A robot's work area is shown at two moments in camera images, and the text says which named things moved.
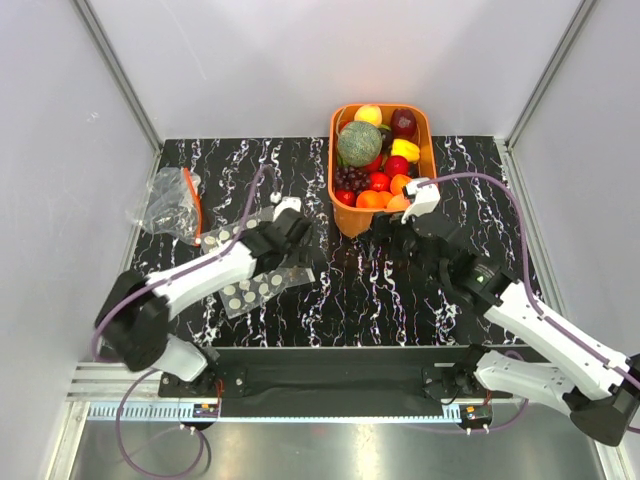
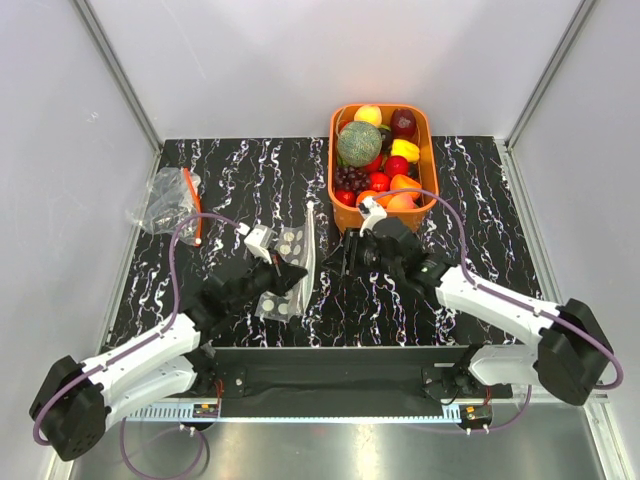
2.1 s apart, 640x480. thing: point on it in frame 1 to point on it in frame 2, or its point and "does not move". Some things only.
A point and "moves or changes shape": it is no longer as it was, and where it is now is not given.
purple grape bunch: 356,178 does not move
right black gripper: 387,226 to 350,253
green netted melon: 359,143 does not move
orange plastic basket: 355,221 does not move
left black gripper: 264,227 to 283,275
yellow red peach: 371,113 does not move
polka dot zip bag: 244,295 moves or changes shape
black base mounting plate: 334,375 does not move
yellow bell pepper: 405,148 does not move
